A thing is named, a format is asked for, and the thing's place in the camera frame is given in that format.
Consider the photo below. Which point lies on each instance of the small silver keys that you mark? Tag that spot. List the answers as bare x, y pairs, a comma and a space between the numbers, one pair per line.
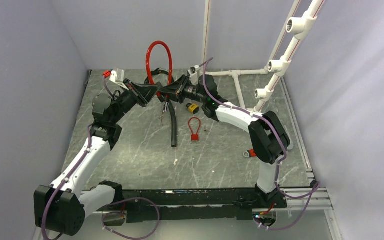
161, 118

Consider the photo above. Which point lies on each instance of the yellow padlock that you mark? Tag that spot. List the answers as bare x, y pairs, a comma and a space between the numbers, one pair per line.
193, 108

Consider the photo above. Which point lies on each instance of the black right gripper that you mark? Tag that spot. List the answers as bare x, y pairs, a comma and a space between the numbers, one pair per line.
176, 90

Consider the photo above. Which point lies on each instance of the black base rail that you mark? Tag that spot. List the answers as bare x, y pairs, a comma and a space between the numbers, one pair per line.
196, 204

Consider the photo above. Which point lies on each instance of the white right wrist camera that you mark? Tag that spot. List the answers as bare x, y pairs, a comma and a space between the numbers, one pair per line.
194, 74

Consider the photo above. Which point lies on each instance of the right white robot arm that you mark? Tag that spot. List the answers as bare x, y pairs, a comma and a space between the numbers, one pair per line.
268, 137

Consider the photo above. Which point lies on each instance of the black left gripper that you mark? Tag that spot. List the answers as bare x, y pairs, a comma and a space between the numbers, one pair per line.
142, 94

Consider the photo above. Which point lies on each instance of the white pvc pipe frame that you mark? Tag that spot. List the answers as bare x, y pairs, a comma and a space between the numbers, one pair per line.
242, 34

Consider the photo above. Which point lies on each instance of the red cable bike lock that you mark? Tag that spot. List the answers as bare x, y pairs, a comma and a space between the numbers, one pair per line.
159, 60

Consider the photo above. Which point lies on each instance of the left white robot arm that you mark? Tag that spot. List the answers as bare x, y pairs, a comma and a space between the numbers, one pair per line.
61, 207

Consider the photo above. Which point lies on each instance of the red handled wrench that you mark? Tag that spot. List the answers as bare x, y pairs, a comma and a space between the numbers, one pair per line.
249, 153

